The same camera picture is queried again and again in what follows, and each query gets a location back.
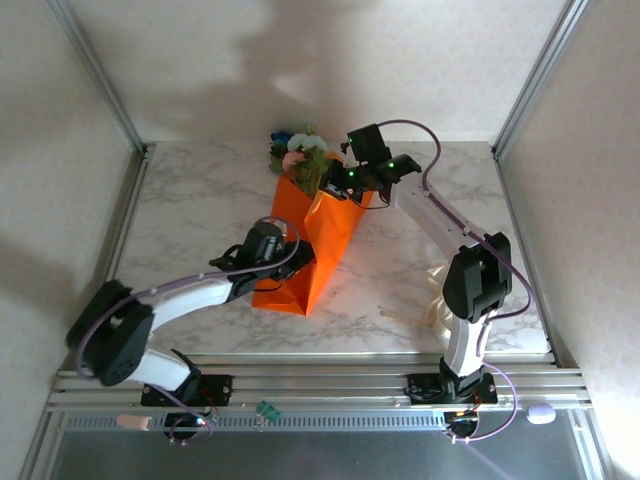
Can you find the fake flower bouquet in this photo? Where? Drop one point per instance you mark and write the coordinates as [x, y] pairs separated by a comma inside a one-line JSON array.
[[310, 160]]

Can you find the orange wrapping paper sheet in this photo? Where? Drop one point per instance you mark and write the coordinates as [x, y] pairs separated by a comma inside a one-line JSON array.
[[325, 240]]

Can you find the cream ribbon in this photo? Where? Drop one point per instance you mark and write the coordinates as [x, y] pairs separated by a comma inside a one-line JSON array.
[[436, 280]]

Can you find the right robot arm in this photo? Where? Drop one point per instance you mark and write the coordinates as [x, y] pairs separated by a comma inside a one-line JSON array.
[[430, 216]]

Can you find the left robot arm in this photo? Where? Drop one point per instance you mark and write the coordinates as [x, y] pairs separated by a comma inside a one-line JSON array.
[[190, 301]]

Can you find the aluminium mounting rails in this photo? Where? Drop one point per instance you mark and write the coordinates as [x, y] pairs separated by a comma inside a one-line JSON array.
[[325, 381]]

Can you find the green plug connector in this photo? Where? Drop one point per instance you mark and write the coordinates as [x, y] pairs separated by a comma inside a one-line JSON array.
[[268, 410]]

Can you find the black controller board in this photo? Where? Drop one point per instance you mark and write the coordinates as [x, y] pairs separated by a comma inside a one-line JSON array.
[[187, 424], [462, 423]]

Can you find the grey slotted metal tray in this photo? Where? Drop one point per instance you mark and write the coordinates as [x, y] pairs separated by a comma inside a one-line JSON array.
[[320, 450]]

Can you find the pink rubber block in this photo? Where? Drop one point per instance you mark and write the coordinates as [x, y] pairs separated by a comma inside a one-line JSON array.
[[134, 423]]

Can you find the lavender oval pebble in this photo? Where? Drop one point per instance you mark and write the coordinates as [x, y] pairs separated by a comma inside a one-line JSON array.
[[541, 414]]

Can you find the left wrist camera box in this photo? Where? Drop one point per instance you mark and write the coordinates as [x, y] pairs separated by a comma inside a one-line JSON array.
[[265, 240]]

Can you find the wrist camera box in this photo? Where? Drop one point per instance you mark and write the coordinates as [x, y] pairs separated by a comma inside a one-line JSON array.
[[265, 240], [368, 144]]

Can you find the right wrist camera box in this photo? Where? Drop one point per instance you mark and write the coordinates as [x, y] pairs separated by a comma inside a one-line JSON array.
[[368, 144]]

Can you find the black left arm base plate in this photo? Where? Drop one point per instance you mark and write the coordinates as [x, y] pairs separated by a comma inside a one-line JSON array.
[[215, 389]]

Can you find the aluminium table edge rail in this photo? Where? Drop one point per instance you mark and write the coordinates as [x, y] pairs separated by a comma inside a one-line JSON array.
[[520, 227], [131, 205]]

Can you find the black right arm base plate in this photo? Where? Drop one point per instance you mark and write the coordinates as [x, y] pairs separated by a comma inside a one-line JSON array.
[[422, 389]]

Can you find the aluminium frame post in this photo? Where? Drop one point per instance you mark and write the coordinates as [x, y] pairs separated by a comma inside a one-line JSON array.
[[95, 70], [540, 70]]

